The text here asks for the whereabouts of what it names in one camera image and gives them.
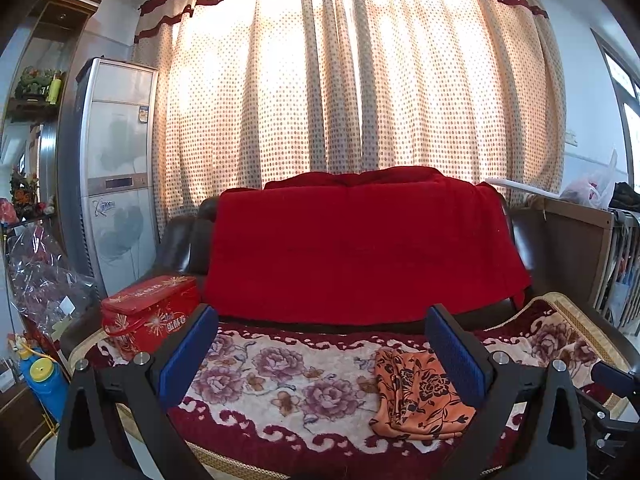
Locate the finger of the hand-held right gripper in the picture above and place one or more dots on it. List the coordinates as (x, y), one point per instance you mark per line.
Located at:
(615, 435)
(610, 374)

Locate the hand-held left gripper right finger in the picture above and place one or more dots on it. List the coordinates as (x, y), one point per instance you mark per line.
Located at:
(457, 355)

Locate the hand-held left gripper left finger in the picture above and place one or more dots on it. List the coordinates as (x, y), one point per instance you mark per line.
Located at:
(190, 355)

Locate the orange floral cloth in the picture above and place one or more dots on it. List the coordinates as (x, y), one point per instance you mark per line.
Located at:
(400, 410)

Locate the red gift box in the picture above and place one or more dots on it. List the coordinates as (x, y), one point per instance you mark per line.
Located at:
(145, 310)

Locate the metal rack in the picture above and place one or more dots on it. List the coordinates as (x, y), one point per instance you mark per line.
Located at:
(625, 270)

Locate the dark leather sofa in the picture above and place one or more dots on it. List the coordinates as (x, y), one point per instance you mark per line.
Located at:
(180, 245)

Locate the wooden side cabinet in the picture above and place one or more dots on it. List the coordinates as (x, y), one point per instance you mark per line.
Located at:
(570, 245)

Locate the blue bottle with yellow cap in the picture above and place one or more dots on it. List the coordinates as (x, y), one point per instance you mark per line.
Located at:
(45, 390)

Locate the red throw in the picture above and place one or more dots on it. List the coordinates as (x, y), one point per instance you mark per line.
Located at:
(350, 250)

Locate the clear plastic wrapped basket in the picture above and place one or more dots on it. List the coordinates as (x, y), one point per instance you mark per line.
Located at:
(45, 280)

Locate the dark cloth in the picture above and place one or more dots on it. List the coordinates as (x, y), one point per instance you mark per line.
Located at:
(625, 196)

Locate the white flat board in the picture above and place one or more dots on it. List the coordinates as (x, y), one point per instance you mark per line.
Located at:
(525, 187)

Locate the clear plastic bag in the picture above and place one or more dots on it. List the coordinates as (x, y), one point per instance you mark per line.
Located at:
(592, 185)

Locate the standing air conditioner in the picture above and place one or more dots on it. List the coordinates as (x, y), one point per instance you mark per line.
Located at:
(117, 160)

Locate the artificial flower arrangement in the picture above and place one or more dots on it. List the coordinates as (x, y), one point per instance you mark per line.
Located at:
(22, 192)

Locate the wooden display cabinet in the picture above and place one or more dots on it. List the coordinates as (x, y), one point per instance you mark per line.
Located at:
(50, 130)

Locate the window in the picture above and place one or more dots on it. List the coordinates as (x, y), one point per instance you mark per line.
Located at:
(625, 100)

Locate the dotted cream curtain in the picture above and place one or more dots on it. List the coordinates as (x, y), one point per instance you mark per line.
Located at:
(350, 85)

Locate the yellow-green bottle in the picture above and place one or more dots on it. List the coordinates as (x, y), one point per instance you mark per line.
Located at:
(55, 89)

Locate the green ornament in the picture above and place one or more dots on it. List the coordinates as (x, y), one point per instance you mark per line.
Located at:
(32, 82)

